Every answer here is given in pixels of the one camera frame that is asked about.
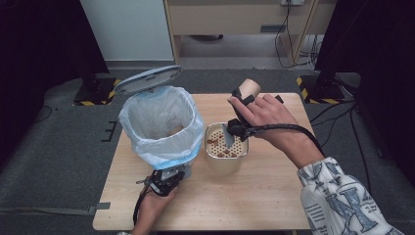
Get black stand base yellow stripes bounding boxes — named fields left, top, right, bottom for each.
left=72, top=72, right=121, bottom=107
left=296, top=72, right=346, bottom=106

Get black cables under desk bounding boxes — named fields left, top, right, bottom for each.
left=273, top=0, right=325, bottom=71

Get thin black floor cable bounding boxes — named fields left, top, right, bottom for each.
left=33, top=105, right=54, bottom=123

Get right hand-held gripper cable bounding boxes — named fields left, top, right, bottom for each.
left=246, top=122, right=327, bottom=159

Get grey tape strip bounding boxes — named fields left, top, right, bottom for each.
left=86, top=202, right=112, bottom=215

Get black curtain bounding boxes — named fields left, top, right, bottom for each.
left=0, top=0, right=110, bottom=170
left=314, top=0, right=415, bottom=179

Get red-brown food scraps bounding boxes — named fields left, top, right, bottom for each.
left=207, top=129, right=241, bottom=159

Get brown paper cup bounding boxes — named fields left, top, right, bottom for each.
left=239, top=77, right=262, bottom=102

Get beige container with strainer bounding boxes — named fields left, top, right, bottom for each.
left=204, top=121, right=250, bottom=175

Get white cabinet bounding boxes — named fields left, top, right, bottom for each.
left=78, top=0, right=174, bottom=62

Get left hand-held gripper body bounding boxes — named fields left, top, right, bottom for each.
left=143, top=166, right=180, bottom=198

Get hand-held gripper cable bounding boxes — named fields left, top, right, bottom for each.
left=132, top=185, right=151, bottom=227
left=246, top=122, right=327, bottom=159

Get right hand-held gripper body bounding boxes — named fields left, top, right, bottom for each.
left=221, top=106, right=254, bottom=149

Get white grey pedal trash can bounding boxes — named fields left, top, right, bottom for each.
left=114, top=65, right=205, bottom=180

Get person's right hand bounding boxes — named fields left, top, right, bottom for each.
left=227, top=93, right=326, bottom=169

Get clear plastic trash bag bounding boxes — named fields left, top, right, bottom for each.
left=118, top=85, right=206, bottom=170

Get person's left hand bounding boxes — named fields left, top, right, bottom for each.
left=131, top=187, right=179, bottom=233

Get black tape floor mark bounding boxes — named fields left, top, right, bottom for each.
left=101, top=120, right=118, bottom=143

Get light wooden desk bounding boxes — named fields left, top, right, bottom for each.
left=162, top=0, right=339, bottom=68

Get left hand-held gripper cable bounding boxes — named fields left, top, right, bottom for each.
left=132, top=185, right=151, bottom=227

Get black floor cables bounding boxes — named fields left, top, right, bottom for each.
left=309, top=97, right=384, bottom=197

